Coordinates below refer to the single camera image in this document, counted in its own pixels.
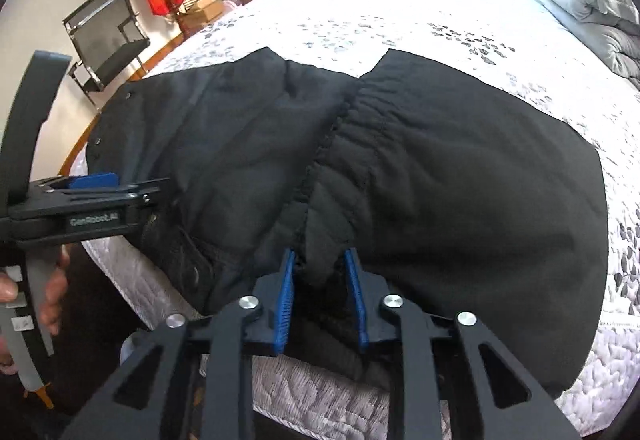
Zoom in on black pants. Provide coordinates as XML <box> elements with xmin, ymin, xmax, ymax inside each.
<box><xmin>87</xmin><ymin>49</ymin><xmax>608</xmax><ymax>396</ymax></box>

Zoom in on person's left hand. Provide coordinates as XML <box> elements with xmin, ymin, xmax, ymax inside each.
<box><xmin>0</xmin><ymin>244</ymin><xmax>72</xmax><ymax>376</ymax></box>

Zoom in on black mesh metal chair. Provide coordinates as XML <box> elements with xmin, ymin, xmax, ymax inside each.
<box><xmin>63</xmin><ymin>0</ymin><xmax>151</xmax><ymax>112</ymax></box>

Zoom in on cardboard box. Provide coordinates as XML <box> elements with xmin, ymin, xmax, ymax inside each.
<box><xmin>182</xmin><ymin>0</ymin><xmax>224</xmax><ymax>33</ymax></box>

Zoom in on grey folded duvet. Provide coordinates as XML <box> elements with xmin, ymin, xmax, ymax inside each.
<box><xmin>538</xmin><ymin>0</ymin><xmax>639</xmax><ymax>86</ymax></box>

